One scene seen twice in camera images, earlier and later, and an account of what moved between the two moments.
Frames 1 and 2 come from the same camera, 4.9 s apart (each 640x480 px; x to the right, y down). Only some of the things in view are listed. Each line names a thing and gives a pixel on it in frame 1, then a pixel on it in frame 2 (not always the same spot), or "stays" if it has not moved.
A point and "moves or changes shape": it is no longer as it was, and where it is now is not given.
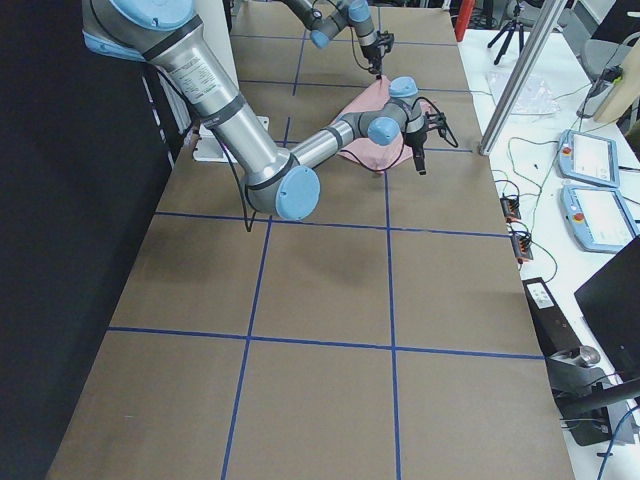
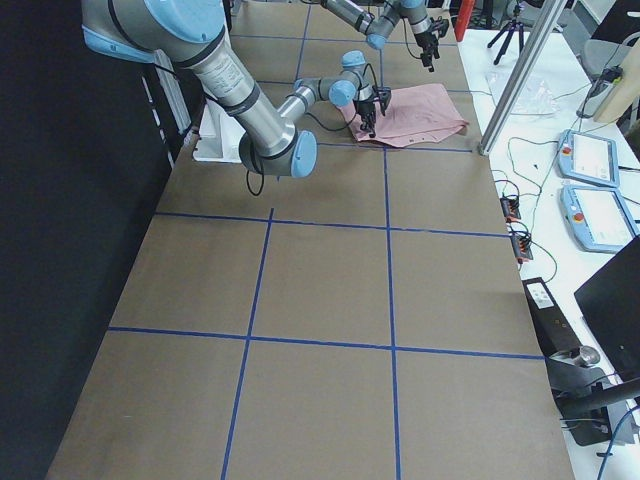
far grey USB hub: [511, 207] stays
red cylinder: [464, 18] stays
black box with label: [554, 332] stays
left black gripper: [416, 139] -> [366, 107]
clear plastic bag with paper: [535, 97] stays
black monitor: [610, 300] stays
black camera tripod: [513, 28] stays
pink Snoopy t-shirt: [368, 154] moves or changes shape
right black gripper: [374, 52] -> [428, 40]
